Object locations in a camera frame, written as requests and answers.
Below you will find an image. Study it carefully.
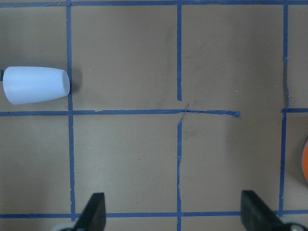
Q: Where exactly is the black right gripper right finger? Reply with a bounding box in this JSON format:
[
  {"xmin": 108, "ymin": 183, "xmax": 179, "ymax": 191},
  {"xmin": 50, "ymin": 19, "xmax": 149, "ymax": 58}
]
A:
[{"xmin": 241, "ymin": 190, "xmax": 298, "ymax": 231}]

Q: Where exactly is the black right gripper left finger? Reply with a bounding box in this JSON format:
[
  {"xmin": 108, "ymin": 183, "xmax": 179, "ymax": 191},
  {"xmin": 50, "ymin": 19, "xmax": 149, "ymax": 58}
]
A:
[{"xmin": 72, "ymin": 192, "xmax": 106, "ymax": 231}]

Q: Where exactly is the light blue plastic cup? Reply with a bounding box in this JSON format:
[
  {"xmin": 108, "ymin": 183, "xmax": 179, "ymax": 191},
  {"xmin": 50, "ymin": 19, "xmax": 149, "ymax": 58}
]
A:
[{"xmin": 2, "ymin": 66, "xmax": 70, "ymax": 105}]

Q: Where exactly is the orange canister with grey lid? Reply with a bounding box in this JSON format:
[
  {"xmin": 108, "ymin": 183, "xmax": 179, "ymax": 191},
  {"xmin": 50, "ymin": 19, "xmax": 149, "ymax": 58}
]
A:
[{"xmin": 301, "ymin": 140, "xmax": 308, "ymax": 183}]

